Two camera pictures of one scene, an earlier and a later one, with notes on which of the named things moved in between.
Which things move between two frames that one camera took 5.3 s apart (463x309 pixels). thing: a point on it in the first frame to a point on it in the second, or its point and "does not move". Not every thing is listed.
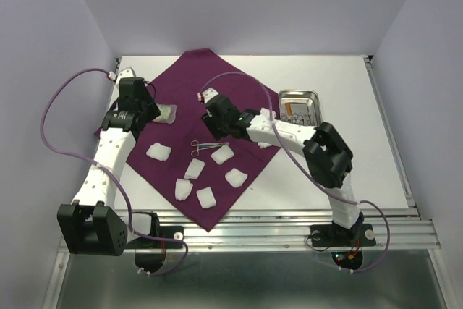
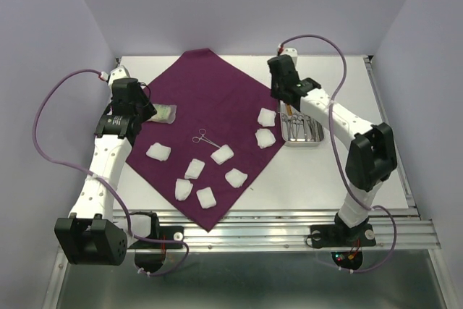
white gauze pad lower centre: (194, 168) does not move
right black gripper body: (218, 127) to (275, 90)
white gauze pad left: (158, 152) does not move
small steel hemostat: (200, 146) to (202, 132)
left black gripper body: (149, 106) does not move
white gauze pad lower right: (236, 177) does not move
